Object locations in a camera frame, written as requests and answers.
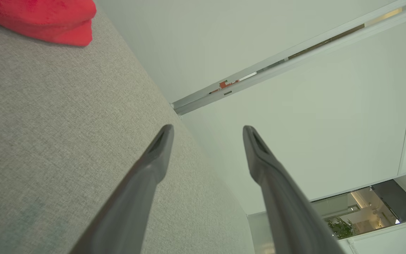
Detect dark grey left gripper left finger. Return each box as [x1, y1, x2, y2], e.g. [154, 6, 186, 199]
[68, 124, 174, 254]

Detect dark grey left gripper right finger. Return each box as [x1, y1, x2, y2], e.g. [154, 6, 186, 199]
[243, 126, 346, 254]

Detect green potted plant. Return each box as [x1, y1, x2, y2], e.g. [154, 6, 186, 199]
[326, 217, 358, 240]

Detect small red sticker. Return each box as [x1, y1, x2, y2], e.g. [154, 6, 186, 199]
[219, 80, 240, 91]

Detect aluminium frame post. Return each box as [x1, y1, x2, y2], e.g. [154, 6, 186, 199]
[171, 0, 406, 116]

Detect red basketball jersey white trim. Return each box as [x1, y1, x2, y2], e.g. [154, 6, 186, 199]
[0, 0, 97, 47]

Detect grey fabric sofa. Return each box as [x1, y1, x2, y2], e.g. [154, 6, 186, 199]
[0, 0, 256, 254]

